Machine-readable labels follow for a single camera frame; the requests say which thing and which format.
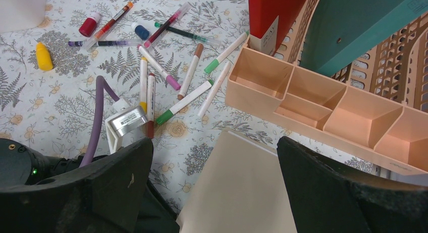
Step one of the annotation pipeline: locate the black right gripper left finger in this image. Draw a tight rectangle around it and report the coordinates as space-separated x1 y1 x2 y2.
0 137 154 233

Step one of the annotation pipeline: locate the teal file folder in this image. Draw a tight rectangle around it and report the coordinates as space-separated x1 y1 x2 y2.
300 0 427 77

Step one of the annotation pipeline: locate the blue ink bottle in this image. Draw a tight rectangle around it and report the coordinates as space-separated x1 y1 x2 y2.
131 22 150 41

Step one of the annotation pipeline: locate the red file folder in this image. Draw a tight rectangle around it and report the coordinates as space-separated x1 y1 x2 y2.
248 0 306 56

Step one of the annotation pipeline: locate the light green capped marker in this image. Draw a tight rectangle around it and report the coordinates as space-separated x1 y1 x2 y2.
204 30 249 75

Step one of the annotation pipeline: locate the peach plastic file organizer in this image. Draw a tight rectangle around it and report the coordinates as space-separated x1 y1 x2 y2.
225 0 427 175

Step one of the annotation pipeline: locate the purple clear pen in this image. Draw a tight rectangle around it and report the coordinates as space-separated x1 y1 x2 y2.
68 39 142 47

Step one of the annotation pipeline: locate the beige file folder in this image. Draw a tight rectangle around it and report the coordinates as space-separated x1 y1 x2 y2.
177 129 296 232

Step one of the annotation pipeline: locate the yellow capped white marker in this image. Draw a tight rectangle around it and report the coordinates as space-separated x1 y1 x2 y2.
139 57 147 112

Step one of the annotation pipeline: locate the green clear pen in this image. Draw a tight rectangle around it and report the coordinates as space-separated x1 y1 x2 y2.
167 27 221 47

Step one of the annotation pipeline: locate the pink clear pen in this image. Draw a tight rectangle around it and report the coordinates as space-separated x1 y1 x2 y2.
143 3 191 48

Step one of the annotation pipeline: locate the dark red capped white marker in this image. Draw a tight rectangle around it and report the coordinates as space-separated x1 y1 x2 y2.
146 73 156 139

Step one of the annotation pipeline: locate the green capped white marker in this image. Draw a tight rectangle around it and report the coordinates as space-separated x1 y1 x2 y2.
155 79 214 125

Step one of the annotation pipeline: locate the brown capped white marker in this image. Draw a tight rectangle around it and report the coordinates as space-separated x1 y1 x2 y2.
177 43 204 100

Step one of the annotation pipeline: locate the yellow ink bottle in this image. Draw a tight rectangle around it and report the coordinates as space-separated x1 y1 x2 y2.
35 42 54 71

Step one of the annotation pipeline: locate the floral desk mat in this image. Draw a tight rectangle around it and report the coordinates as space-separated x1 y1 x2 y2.
1 0 373 212

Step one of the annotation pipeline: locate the plain white marker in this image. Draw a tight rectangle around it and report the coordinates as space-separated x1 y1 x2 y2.
197 62 232 117

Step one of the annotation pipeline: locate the pink capped white marker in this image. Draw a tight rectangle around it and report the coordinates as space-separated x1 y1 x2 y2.
137 44 181 91

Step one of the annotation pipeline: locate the orange clear pen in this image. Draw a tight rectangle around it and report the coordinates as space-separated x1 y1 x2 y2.
82 2 133 50

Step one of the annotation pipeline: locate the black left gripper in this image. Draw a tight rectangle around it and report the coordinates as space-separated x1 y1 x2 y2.
0 138 181 233

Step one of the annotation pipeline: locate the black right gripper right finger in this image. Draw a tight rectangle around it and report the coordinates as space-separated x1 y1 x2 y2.
277 137 427 232

